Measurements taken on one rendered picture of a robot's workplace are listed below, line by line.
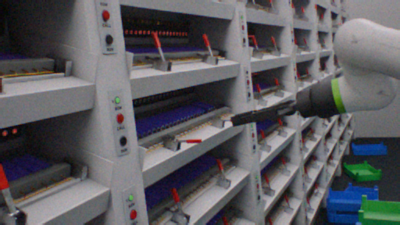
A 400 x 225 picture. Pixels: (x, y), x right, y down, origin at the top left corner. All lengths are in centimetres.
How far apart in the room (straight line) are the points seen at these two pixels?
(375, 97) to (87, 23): 66
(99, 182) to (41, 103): 19
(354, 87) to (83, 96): 63
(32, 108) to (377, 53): 64
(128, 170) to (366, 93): 57
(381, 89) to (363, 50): 14
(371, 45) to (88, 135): 58
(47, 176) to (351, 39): 67
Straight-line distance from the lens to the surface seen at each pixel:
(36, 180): 68
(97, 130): 70
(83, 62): 69
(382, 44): 84
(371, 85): 96
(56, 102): 63
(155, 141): 90
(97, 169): 71
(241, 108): 130
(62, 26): 73
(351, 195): 277
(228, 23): 130
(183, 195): 106
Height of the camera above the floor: 109
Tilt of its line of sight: 7 degrees down
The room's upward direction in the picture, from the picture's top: 6 degrees counter-clockwise
